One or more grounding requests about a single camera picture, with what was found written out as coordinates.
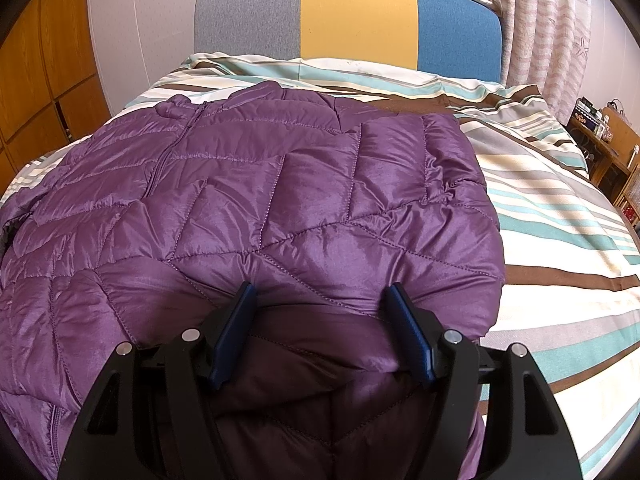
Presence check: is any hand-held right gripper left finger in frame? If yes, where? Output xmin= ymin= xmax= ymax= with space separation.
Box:
xmin=57 ymin=281 xmax=258 ymax=480

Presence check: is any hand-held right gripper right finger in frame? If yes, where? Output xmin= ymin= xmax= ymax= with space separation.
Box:
xmin=385 ymin=282 xmax=584 ymax=480

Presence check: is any purple quilted puffer jacket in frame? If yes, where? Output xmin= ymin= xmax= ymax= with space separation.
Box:
xmin=0 ymin=80 xmax=507 ymax=480

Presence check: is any striped bed cover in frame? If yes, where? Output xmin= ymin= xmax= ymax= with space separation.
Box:
xmin=0 ymin=52 xmax=640 ymax=480

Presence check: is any assorted small clutter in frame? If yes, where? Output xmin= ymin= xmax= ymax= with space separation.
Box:
xmin=572 ymin=96 xmax=615 ymax=142

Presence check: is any wooden shelf unit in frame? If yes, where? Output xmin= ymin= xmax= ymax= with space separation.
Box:
xmin=567 ymin=102 xmax=640 ymax=231

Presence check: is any wooden wardrobe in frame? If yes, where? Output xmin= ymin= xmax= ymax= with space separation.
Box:
xmin=0 ymin=0 xmax=115 ymax=196

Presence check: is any grey yellow blue headboard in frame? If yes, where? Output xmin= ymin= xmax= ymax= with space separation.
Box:
xmin=194 ymin=0 xmax=502 ymax=83

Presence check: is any pink patterned curtain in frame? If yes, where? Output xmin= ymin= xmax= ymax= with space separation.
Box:
xmin=247 ymin=0 xmax=597 ymax=126

